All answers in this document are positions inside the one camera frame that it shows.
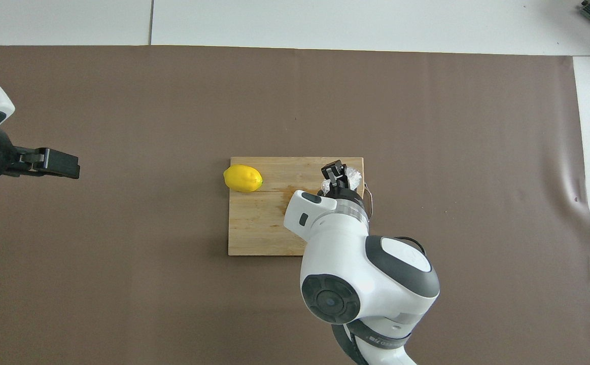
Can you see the brown table mat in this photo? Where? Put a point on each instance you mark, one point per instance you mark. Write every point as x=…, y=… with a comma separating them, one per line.
x=122, y=253

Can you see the yellow lemon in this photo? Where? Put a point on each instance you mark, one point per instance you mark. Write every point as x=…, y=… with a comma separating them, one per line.
x=243, y=178

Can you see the wooden cutting board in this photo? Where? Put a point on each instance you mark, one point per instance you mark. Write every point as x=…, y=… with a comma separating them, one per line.
x=259, y=223

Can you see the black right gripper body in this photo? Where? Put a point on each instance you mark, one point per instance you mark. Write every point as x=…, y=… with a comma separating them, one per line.
x=343, y=192

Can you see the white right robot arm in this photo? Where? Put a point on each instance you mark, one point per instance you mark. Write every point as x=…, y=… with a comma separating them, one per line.
x=345, y=253

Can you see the clear textured glass cup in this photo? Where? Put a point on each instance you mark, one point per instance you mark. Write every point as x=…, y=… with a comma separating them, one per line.
x=354, y=177

